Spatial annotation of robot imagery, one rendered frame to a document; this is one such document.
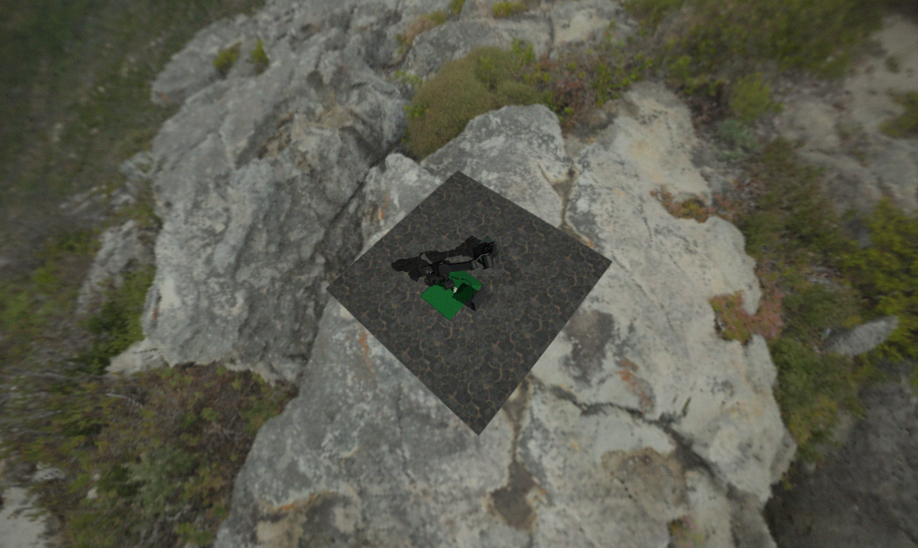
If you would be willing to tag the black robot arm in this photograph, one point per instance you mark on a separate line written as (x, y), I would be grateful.
(440, 269)

